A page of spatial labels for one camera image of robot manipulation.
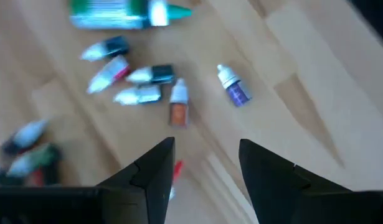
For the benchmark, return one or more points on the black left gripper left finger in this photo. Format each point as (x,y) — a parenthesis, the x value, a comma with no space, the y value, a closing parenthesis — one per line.
(157,186)

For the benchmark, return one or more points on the orange small dropper bottle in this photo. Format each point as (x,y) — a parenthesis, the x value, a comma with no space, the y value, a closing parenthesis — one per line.
(178,113)

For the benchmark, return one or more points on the green small dropper bottle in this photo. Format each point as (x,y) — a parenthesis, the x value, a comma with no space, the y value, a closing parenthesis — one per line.
(32,160)

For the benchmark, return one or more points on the dark red small dropper bottle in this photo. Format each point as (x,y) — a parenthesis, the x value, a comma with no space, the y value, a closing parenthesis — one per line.
(26,135)

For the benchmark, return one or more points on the red-tipped food coloring bottle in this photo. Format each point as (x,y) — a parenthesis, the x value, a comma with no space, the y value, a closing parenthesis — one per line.
(178,169)

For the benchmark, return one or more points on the green-tipped food coloring bottle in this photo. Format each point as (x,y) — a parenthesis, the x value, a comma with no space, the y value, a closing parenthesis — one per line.
(116,15)

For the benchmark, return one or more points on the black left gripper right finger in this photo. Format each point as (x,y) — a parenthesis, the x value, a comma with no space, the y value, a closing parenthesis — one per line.
(272,193)

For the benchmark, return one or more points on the pink small dropper bottle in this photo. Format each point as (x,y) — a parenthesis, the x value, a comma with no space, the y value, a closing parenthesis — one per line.
(113,73)

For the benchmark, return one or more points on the blue small dropper bottle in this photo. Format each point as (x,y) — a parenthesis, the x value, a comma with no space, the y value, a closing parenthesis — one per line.
(144,95)

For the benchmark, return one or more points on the purple small dropper bottle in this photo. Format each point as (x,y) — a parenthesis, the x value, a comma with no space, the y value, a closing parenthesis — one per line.
(238,93)

